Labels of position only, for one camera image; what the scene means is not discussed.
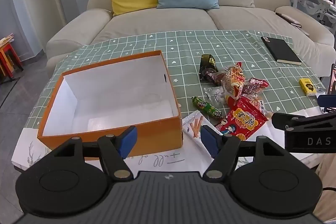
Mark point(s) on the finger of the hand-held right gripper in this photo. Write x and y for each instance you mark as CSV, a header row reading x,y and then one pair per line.
x,y
279,121

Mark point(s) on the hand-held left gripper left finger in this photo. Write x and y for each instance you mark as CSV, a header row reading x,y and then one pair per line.
x,y
128,141

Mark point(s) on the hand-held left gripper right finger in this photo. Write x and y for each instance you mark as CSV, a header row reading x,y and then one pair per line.
x,y
209,141

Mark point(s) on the white biscuit stick packet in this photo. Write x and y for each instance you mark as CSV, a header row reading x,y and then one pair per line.
x,y
192,127

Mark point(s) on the clear peanut packet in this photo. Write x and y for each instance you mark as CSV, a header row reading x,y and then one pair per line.
x,y
258,103

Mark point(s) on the green sausage packet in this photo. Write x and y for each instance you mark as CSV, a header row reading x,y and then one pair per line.
x,y
206,107

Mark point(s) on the orange cardboard box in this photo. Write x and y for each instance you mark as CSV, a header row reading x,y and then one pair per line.
x,y
162,134

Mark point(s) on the large red snack packet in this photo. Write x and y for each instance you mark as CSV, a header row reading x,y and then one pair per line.
x,y
241,119

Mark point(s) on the small red snack packet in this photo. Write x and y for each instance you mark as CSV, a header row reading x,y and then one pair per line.
x,y
256,83

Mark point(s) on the red orange noodle snack packet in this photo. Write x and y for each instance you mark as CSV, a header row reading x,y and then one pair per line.
x,y
233,82

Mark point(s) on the dark blue phone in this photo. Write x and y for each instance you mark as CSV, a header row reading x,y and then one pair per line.
x,y
325,103

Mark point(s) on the yellow tissue pack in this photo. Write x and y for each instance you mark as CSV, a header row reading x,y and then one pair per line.
x,y
307,86

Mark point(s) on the clear packet of white balls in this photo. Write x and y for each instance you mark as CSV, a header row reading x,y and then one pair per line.
x,y
215,95

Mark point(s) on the dark red date packet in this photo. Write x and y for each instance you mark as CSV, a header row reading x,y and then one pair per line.
x,y
215,77

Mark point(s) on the black notebook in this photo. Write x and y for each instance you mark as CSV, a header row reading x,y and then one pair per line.
x,y
281,49

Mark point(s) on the black green snack packet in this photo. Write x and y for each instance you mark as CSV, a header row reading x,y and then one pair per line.
x,y
207,62

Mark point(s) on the dark book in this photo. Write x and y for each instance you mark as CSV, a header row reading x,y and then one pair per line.
x,y
288,19

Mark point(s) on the green grid tablecloth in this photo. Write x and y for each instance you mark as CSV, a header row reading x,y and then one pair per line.
x,y
157,43

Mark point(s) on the beige sofa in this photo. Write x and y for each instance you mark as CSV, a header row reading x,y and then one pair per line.
x,y
157,22

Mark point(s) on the red stool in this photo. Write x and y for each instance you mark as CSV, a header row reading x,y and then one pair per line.
x,y
9,56

